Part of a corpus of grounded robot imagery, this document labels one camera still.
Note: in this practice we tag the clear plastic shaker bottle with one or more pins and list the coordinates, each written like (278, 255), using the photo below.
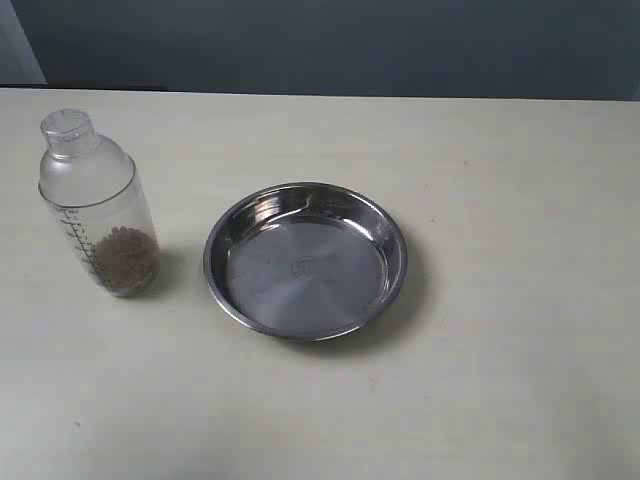
(93, 189)

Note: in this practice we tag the round stainless steel plate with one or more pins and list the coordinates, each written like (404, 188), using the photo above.
(305, 261)

